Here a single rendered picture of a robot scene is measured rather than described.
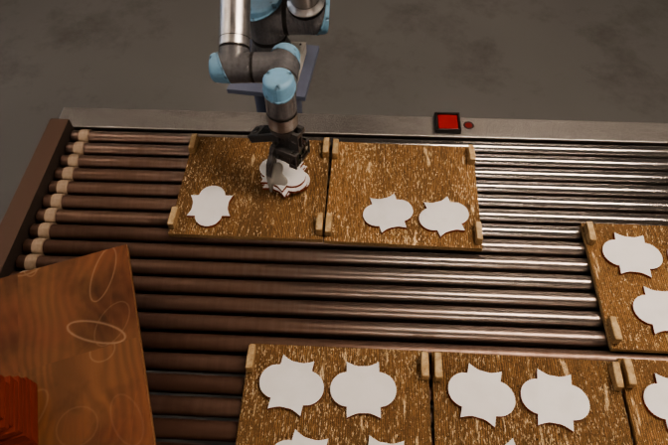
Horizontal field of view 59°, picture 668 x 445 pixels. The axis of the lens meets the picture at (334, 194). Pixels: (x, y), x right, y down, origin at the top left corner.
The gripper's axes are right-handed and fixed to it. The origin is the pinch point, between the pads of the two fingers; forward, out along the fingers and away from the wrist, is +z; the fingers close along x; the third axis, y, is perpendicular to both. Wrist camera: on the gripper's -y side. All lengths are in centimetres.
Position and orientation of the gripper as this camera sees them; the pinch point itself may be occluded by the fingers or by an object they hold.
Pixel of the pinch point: (282, 172)
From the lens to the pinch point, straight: 164.8
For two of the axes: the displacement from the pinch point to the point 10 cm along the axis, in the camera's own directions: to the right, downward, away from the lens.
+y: 8.8, 3.6, -2.9
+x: 4.7, -7.1, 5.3
